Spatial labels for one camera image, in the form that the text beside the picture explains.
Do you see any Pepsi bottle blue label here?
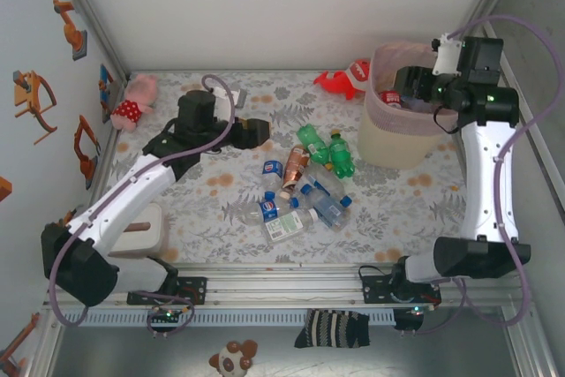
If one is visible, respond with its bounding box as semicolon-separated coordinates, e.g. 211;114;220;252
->
260;156;286;201
242;194;301;224

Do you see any copper brown label bottle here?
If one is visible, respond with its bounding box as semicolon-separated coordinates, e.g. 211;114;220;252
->
276;146;312;200

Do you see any green plastic bottle yellow cap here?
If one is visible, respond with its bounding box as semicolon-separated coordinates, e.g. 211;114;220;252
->
295;124;333;170
328;128;357;179

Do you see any green white label bottle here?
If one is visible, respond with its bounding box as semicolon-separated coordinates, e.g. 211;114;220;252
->
260;207;320;245

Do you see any red label plastic bottle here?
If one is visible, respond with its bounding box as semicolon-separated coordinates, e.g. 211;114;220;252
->
380;89;403;108

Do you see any clear water bottle blue cap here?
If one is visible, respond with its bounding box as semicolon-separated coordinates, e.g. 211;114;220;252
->
299;182;350;232
304;164;355;208

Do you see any beige slotted plastic bin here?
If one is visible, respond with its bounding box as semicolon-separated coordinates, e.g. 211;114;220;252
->
357;41;448;170

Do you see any pink pig plush toy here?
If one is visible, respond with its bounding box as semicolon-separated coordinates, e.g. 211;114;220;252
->
109;74;159;132

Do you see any red fish plush toy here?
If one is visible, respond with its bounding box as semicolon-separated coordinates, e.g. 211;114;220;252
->
313;58;372;102

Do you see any white tissue box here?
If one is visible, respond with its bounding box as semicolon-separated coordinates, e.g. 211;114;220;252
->
108;202;167;260

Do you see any small circuit board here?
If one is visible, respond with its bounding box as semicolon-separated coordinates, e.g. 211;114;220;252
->
149;308;185;325

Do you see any black and white striped sock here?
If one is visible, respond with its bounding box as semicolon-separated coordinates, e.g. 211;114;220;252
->
294;308;371;350

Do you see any brown and white plush toy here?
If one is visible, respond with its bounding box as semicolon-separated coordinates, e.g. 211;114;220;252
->
208;339;260;373

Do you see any black controller box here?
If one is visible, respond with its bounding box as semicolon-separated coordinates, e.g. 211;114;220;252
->
392;305;427;333

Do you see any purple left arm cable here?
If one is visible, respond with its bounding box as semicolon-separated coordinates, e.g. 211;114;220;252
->
47;74;236;338

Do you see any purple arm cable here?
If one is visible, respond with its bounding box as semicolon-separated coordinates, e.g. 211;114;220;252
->
47;74;236;338
414;14;558;336

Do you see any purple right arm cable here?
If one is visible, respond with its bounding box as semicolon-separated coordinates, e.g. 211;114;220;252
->
414;14;558;336

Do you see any aluminium corner post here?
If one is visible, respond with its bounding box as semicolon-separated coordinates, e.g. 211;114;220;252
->
48;0;132;87
449;0;529;58

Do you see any blue and orange wall sticker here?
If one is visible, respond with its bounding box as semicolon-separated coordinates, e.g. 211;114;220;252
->
97;63;117;124

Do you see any aluminium rail frame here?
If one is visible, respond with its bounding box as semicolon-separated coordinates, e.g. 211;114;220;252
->
41;261;538;310

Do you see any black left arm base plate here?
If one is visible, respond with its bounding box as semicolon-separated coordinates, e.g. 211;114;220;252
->
126;276;208;306

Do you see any orange chair shaped wall sticker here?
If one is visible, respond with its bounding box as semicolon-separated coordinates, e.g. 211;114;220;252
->
11;70;58;145

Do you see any white slotted cable duct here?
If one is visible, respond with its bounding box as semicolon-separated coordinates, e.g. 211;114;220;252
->
59;309;396;328

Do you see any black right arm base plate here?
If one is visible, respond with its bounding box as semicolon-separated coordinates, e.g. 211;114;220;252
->
359;264;442;305

